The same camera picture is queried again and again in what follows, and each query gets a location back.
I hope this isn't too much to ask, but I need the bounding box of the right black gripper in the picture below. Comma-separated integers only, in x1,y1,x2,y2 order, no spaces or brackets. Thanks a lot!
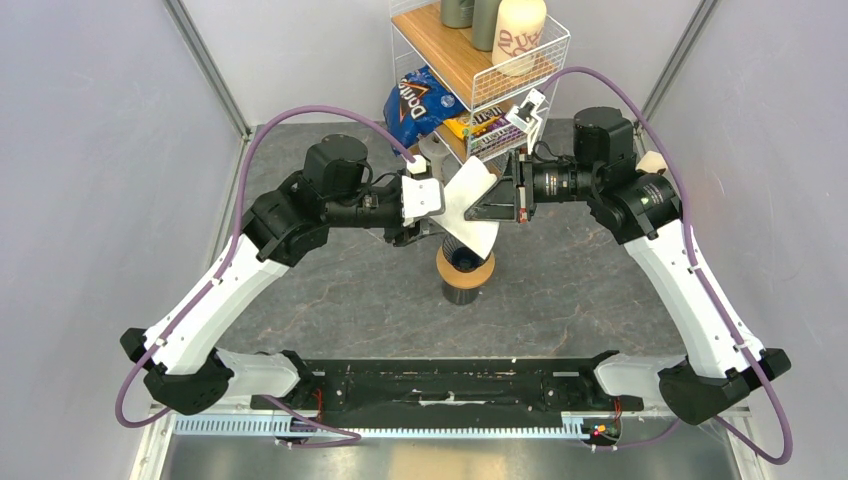
466,146,602,222

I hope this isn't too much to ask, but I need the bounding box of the single white paper filter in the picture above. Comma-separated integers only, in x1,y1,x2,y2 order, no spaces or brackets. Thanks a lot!
433,155,501,261

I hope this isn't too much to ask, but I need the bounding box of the blue ribbed coffee dripper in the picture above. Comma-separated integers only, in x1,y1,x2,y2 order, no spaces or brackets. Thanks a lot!
441,235,488,273

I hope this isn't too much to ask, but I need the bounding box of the wooden ring dripper stand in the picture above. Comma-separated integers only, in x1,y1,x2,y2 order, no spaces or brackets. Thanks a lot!
436,248,496,290

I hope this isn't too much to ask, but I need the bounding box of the dark glass carafe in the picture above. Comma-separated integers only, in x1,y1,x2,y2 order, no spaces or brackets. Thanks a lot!
441,282,480,306

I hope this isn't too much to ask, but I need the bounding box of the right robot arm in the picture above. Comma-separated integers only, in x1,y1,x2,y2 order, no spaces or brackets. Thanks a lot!
464,107,791,425

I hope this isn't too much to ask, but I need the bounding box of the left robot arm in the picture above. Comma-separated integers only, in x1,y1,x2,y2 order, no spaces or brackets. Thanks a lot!
121,135,444,415

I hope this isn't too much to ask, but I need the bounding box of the paper coffee filter stack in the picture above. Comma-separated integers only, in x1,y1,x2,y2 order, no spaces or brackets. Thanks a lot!
635,151,668,175

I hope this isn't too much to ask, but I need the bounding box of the yellow M&M candy bag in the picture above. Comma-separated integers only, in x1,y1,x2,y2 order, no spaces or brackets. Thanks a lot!
443,106,513,147

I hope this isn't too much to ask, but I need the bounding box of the white canister lower shelf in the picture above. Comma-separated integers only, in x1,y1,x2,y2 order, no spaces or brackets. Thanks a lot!
417,132,453,184

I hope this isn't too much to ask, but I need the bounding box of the blue Doritos chip bag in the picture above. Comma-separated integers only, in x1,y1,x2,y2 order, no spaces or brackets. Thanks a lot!
383,65,465,149

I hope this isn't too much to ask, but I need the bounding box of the cream white bottle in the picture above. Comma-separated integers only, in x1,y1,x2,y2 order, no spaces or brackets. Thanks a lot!
492,0,547,77

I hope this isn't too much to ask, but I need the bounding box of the grey green bottle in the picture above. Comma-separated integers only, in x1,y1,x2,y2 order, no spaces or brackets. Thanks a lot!
471,0,501,52
440,0,475,29

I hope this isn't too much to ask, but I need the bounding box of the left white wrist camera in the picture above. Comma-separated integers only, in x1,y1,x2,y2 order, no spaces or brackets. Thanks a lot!
401,155,445,227

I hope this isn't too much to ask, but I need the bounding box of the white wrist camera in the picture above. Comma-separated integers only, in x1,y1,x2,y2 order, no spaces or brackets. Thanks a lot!
505,89,546,153
401,155,445,227

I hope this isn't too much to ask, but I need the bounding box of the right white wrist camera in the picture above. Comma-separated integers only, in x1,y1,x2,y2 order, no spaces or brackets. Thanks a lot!
505,89,546,153

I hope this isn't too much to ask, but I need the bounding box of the white wire shelf rack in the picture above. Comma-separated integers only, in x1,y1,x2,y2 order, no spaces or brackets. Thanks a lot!
389,0,572,174

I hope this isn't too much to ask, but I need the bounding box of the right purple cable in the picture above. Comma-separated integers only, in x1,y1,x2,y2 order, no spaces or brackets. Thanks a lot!
539,66,794,466

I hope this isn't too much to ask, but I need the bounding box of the purple cable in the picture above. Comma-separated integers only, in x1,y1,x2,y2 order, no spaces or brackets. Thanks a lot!
115,105,420,450
539,66,794,466

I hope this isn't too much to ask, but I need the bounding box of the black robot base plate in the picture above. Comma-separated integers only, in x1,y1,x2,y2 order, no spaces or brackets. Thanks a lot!
280,352,644,429

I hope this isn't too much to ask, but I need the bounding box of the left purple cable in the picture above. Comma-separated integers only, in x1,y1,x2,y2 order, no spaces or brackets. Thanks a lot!
115,105,420,450

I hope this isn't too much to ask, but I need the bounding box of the aluminium rail frame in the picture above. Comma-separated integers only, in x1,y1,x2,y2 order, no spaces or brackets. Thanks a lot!
131,405,773,479

